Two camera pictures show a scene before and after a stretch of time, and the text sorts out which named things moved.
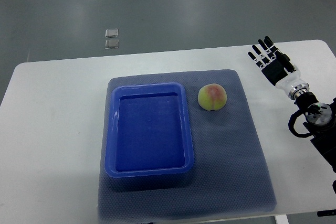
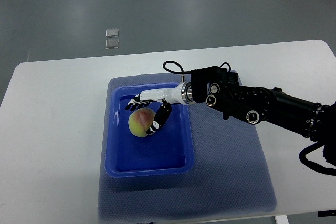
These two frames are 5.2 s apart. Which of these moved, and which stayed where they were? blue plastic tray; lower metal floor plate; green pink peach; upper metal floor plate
Moved: green pink peach
Stayed: upper metal floor plate; blue plastic tray; lower metal floor plate
